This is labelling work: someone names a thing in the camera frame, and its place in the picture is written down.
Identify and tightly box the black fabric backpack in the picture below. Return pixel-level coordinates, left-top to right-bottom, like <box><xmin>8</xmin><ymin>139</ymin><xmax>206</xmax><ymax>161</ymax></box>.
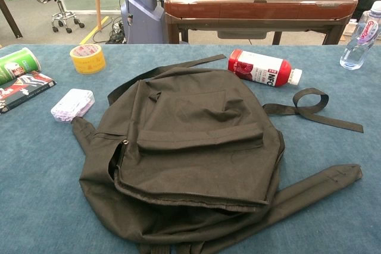
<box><xmin>72</xmin><ymin>54</ymin><xmax>364</xmax><ymax>254</ymax></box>

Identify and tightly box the red juice bottle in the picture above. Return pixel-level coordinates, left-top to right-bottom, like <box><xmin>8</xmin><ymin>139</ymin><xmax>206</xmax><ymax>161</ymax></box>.
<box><xmin>227</xmin><ymin>49</ymin><xmax>304</xmax><ymax>87</ymax></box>

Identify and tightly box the yellow tape roll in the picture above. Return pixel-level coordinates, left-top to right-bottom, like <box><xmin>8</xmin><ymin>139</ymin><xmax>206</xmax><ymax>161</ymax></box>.
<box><xmin>69</xmin><ymin>43</ymin><xmax>107</xmax><ymax>75</ymax></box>

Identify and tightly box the brown mahjong table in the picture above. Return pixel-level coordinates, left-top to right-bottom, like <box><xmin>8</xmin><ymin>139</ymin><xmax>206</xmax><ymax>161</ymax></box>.
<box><xmin>163</xmin><ymin>0</ymin><xmax>359</xmax><ymax>45</ymax></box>

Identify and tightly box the green chip can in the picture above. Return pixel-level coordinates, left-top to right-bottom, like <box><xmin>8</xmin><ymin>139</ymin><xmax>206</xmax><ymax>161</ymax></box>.
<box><xmin>0</xmin><ymin>47</ymin><xmax>41</xmax><ymax>86</ymax></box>

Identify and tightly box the dark table leg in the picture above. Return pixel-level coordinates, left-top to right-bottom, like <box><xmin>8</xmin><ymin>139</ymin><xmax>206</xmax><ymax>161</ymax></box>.
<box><xmin>0</xmin><ymin>0</ymin><xmax>24</xmax><ymax>39</ymax></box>

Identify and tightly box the black red illustrated book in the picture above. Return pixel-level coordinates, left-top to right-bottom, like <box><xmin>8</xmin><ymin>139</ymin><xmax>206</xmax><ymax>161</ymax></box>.
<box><xmin>0</xmin><ymin>70</ymin><xmax>57</xmax><ymax>115</ymax></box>

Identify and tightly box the white plastic packet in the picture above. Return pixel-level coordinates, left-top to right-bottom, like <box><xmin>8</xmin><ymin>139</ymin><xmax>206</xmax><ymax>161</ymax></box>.
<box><xmin>50</xmin><ymin>88</ymin><xmax>96</xmax><ymax>124</ymax></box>

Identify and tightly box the blue grey machine base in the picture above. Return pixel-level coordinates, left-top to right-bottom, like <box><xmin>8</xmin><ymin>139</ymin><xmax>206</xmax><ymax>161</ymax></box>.
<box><xmin>120</xmin><ymin>0</ymin><xmax>169</xmax><ymax>45</ymax></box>

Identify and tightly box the black floor cable tangle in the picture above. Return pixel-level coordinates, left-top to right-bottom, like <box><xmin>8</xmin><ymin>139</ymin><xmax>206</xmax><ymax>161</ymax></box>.
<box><xmin>92</xmin><ymin>15</ymin><xmax>126</xmax><ymax>45</ymax></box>

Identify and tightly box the blue felt table cover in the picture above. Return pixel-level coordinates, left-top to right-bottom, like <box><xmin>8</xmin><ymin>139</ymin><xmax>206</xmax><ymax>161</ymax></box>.
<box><xmin>0</xmin><ymin>43</ymin><xmax>381</xmax><ymax>254</ymax></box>

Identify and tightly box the clear water bottle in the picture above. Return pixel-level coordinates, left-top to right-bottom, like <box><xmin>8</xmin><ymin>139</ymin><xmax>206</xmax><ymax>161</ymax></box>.
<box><xmin>339</xmin><ymin>0</ymin><xmax>381</xmax><ymax>71</ymax></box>

